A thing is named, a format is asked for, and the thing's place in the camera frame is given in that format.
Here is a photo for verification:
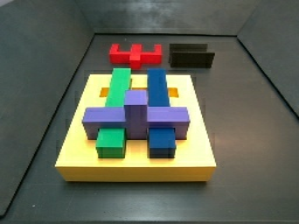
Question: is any purple cross block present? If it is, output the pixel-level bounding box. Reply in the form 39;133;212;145
82;90;191;140

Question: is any red E-shaped block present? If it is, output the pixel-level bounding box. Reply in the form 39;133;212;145
108;44;163;69

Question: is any yellow base board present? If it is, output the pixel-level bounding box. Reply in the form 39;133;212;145
55;74;216;182

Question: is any black bracket holder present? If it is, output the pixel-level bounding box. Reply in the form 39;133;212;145
170;44;215;68

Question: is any blue long block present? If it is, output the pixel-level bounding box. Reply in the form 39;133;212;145
147;68;176;158

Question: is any green long block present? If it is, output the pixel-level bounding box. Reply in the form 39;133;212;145
96;68;131;158

